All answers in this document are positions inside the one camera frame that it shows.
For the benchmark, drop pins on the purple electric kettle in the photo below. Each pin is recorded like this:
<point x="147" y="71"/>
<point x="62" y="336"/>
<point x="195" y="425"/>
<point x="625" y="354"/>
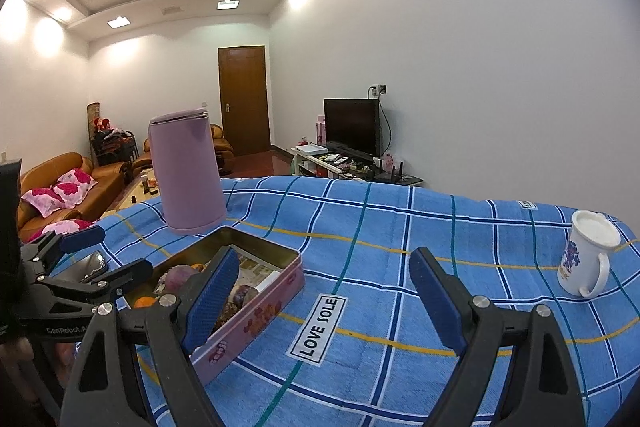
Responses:
<point x="187" y="172"/>

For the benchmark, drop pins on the black rack with clothes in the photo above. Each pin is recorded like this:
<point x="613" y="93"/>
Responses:
<point x="115" y="142"/>

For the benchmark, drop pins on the brown wooden door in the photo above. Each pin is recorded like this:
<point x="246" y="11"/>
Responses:
<point x="245" y="97"/>

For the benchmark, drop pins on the printed paper leaflet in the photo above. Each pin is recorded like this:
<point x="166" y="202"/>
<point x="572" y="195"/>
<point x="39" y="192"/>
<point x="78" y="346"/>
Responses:
<point x="255" y="269"/>

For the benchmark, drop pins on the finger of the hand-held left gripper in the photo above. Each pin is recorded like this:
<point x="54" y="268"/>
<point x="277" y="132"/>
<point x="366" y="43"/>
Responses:
<point x="82" y="237"/>
<point x="135" y="269"/>

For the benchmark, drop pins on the square ceiling light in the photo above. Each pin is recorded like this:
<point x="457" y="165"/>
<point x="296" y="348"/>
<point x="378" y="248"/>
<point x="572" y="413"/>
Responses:
<point x="228" y="4"/>
<point x="119" y="21"/>

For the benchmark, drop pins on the coffee table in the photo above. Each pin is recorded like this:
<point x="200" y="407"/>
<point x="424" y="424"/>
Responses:
<point x="137" y="192"/>

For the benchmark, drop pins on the pink floral pillow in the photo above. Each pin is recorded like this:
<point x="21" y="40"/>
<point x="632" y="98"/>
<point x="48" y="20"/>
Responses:
<point x="65" y="227"/>
<point x="42" y="202"/>
<point x="75" y="184"/>

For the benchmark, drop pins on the black television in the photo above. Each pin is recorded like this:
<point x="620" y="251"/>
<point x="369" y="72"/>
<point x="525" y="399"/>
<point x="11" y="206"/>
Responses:
<point x="350" y="127"/>

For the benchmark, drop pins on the white floral mug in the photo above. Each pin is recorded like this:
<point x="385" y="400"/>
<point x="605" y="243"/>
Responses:
<point x="580" y="267"/>

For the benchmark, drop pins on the brown leather sofa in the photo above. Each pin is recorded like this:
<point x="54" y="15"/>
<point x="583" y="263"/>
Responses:
<point x="55" y="167"/>

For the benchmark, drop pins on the wall socket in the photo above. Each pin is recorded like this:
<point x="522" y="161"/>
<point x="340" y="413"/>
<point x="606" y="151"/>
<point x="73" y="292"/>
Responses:
<point x="381" y="90"/>

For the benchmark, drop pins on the white television stand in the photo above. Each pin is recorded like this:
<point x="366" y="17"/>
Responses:
<point x="310" y="152"/>

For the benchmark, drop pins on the blue plaid blanket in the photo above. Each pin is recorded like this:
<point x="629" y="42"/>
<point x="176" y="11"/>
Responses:
<point x="400" y="217"/>

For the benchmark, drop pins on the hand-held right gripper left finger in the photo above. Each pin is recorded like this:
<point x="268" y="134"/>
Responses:
<point x="210" y="302"/>

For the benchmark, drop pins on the pink floral bag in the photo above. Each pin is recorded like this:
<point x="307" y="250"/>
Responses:
<point x="385" y="163"/>

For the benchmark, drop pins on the pink tin box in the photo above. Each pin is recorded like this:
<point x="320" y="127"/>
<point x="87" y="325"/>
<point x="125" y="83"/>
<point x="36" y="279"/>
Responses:
<point x="265" y="307"/>

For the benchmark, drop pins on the brown leather armchair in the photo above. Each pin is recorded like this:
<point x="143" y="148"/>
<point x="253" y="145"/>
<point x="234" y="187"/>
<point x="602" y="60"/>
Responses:
<point x="222" y="147"/>

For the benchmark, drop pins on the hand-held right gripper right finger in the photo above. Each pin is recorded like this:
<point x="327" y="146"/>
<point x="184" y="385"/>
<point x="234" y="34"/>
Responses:
<point x="435" y="297"/>

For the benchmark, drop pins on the rolled bamboo mat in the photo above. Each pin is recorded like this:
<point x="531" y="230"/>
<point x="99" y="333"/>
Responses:
<point x="92" y="112"/>

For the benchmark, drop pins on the shiny metal lid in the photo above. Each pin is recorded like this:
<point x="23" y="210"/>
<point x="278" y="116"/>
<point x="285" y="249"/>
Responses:
<point x="90" y="264"/>

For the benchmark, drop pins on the round purple fruit with stem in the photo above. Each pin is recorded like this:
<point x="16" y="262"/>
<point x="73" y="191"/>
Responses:
<point x="180" y="279"/>

